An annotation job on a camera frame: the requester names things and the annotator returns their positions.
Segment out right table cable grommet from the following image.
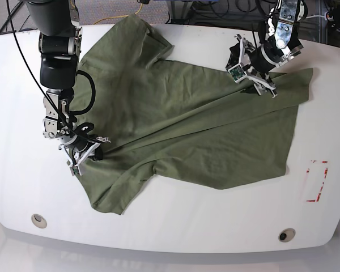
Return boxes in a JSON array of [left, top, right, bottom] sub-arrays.
[[278, 228, 296, 243]]

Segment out red tape rectangle marking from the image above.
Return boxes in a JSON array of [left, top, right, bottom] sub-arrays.
[[304, 160, 329, 203]]

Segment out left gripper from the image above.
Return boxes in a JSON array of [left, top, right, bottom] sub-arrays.
[[226, 34, 277, 98]]

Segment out yellow cable on floor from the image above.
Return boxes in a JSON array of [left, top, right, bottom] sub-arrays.
[[93, 2, 144, 26]]

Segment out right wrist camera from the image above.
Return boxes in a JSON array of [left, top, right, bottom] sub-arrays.
[[70, 165, 80, 176]]

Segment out green t-shirt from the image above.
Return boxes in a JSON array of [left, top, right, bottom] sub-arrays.
[[78, 15, 313, 214]]

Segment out table cable grommet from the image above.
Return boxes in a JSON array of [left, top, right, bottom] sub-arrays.
[[31, 214, 48, 229], [278, 228, 296, 243]]

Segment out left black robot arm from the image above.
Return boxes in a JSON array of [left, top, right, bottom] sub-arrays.
[[226, 0, 308, 97]]

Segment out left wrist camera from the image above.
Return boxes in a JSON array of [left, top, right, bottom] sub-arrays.
[[227, 63, 247, 83]]

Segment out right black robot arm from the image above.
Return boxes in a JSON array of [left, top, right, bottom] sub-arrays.
[[19, 0, 109, 176]]

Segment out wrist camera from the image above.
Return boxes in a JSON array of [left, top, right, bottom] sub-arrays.
[[70, 165, 80, 176], [227, 63, 247, 83]]

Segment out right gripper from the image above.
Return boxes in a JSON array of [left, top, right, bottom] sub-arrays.
[[58, 135, 110, 176]]

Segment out left table cable grommet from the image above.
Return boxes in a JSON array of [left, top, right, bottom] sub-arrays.
[[31, 214, 48, 229]]

